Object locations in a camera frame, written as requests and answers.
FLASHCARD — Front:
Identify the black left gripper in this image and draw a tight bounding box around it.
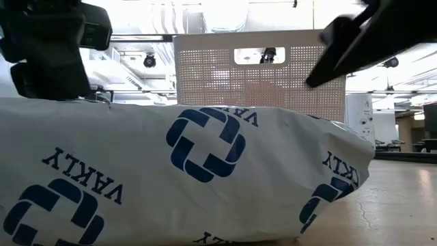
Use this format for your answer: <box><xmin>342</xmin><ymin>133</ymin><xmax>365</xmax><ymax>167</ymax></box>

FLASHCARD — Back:
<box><xmin>0</xmin><ymin>0</ymin><xmax>91</xmax><ymax>100</ymax></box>

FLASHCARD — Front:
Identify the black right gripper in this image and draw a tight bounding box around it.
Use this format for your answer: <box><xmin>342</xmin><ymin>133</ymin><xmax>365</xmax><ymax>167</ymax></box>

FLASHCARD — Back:
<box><xmin>305</xmin><ymin>0</ymin><xmax>437</xmax><ymax>88</ymax></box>

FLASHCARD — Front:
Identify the white blue-print wipes pack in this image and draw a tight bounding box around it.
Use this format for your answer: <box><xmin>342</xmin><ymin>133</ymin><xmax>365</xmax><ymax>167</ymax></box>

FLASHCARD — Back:
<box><xmin>0</xmin><ymin>97</ymin><xmax>376</xmax><ymax>246</ymax></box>

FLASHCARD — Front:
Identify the white perforated plastic basket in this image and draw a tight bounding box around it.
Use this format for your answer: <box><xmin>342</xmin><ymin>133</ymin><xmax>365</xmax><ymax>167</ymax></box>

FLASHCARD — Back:
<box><xmin>173</xmin><ymin>29</ymin><xmax>347</xmax><ymax>124</ymax></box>

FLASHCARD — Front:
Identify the white cylindrical machine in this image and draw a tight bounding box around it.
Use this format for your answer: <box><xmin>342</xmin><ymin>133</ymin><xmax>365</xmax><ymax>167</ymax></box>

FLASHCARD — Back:
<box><xmin>345</xmin><ymin>94</ymin><xmax>376</xmax><ymax>146</ymax></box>

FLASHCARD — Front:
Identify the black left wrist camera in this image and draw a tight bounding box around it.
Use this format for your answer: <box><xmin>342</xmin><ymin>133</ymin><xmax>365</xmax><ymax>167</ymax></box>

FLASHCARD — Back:
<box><xmin>80</xmin><ymin>3</ymin><xmax>113</xmax><ymax>51</ymax></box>

